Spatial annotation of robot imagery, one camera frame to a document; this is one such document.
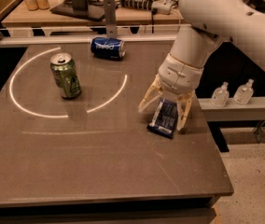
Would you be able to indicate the blue pepsi can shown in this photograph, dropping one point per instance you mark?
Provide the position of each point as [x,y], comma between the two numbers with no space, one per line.
[108,48]

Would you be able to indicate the wooden desk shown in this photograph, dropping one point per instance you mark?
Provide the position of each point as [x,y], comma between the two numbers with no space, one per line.
[21,17]

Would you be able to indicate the metal guard rail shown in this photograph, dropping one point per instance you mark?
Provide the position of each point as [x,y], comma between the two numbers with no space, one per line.
[23,36]

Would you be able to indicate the blue rxbar blueberry wrapper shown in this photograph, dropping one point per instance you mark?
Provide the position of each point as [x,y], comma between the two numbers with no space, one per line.
[164,119]

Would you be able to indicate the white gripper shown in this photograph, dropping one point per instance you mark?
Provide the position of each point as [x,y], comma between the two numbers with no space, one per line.
[179,75]

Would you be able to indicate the black monitor stand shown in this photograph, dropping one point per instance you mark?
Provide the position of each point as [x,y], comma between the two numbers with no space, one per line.
[80,9]

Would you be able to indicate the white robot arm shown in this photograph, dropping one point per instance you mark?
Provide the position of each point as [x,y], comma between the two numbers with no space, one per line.
[210,22]

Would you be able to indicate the green soda can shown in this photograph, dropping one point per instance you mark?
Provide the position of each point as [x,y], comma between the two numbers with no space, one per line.
[64,71]

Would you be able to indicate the clear sanitizer bottle right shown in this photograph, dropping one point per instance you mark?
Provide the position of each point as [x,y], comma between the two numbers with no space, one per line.
[244,93]

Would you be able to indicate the black power strip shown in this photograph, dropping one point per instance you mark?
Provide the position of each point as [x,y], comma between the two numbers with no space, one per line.
[154,7]

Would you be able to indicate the clear sanitizer bottle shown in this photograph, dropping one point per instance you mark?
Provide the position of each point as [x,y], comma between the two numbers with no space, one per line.
[244,93]
[220,95]

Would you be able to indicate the clear sanitizer bottle left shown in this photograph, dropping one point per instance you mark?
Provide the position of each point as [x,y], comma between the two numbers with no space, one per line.
[220,95]

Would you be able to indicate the grey side shelf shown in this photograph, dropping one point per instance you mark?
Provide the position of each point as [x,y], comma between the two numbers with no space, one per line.
[254,110]

